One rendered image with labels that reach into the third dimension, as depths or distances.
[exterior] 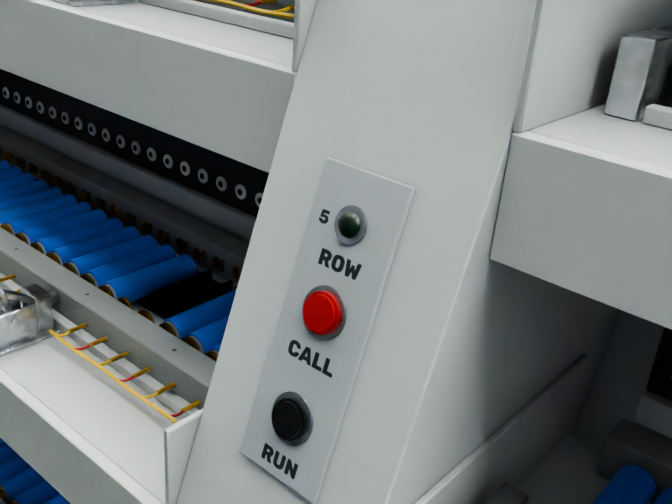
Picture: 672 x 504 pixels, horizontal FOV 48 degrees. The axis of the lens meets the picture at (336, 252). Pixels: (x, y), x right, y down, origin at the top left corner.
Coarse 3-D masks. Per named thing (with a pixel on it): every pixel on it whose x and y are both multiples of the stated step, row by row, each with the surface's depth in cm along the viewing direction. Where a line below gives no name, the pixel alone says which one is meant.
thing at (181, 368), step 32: (0, 256) 50; (32, 256) 49; (64, 288) 46; (96, 288) 46; (96, 320) 44; (128, 320) 43; (128, 352) 42; (160, 352) 40; (192, 352) 41; (192, 384) 39
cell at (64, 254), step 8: (112, 232) 54; (120, 232) 55; (128, 232) 55; (136, 232) 55; (88, 240) 53; (96, 240) 53; (104, 240) 53; (112, 240) 54; (120, 240) 54; (128, 240) 55; (56, 248) 52; (64, 248) 52; (72, 248) 52; (80, 248) 52; (88, 248) 52; (96, 248) 53; (104, 248) 53; (56, 256) 51; (64, 256) 51; (72, 256) 51
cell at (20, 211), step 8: (48, 200) 59; (56, 200) 59; (64, 200) 59; (72, 200) 60; (16, 208) 57; (24, 208) 57; (32, 208) 57; (40, 208) 58; (48, 208) 58; (0, 216) 56; (8, 216) 56; (16, 216) 56; (24, 216) 57; (0, 224) 56
